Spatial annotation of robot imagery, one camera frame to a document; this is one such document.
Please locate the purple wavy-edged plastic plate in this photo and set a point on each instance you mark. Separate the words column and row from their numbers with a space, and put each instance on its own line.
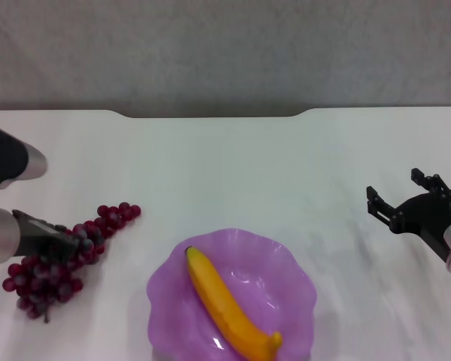
column 278, row 270

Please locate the yellow banana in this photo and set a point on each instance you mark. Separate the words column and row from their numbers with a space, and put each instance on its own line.
column 225, row 301

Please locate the white tablecloth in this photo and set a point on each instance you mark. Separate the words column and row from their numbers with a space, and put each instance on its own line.
column 225, row 169

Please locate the red purple grape bunch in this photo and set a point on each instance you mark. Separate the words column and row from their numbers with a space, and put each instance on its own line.
column 41, row 278

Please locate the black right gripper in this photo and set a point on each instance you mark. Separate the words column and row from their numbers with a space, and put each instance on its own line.
column 421, row 218

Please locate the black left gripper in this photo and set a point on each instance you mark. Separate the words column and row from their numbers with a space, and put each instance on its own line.
column 35, row 237

